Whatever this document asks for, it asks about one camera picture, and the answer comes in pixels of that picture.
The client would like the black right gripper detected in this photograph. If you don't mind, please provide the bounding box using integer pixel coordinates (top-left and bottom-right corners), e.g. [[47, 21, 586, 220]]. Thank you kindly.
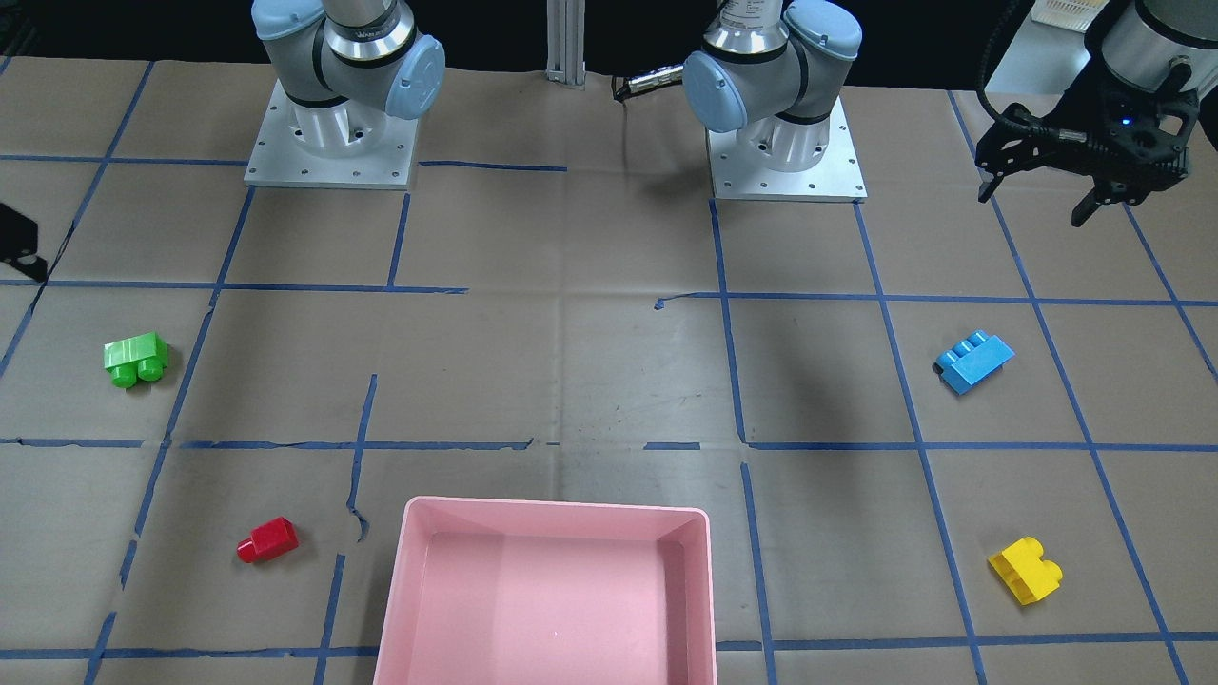
[[1, 204, 49, 284]]

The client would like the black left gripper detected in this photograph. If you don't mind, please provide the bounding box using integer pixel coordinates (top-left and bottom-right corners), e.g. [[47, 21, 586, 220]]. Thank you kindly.
[[974, 80, 1200, 228]]

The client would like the green toy block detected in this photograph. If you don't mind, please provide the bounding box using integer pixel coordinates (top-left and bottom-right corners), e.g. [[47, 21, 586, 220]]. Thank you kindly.
[[104, 332, 171, 389]]

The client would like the blue toy block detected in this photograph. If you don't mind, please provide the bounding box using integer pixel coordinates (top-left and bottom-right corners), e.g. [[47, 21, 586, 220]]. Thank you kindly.
[[933, 329, 1016, 396]]

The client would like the yellow toy block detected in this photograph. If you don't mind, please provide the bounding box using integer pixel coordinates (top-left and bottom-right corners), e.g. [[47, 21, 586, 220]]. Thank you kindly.
[[988, 538, 1063, 606]]

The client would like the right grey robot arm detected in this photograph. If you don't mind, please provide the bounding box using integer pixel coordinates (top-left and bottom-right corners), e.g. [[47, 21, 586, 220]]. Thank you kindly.
[[2, 1, 445, 286]]

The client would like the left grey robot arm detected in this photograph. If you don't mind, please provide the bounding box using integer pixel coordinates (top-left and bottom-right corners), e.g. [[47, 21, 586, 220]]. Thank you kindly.
[[614, 1, 1216, 228]]

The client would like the pink plastic box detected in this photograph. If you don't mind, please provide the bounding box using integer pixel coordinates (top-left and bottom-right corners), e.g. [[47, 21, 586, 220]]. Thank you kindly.
[[374, 496, 717, 684]]

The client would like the red toy block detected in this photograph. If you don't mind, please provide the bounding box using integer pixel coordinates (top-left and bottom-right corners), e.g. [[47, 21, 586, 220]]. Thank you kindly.
[[236, 517, 300, 564]]

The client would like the aluminium frame post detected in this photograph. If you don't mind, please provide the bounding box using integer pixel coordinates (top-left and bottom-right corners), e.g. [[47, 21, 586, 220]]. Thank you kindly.
[[544, 0, 586, 90]]

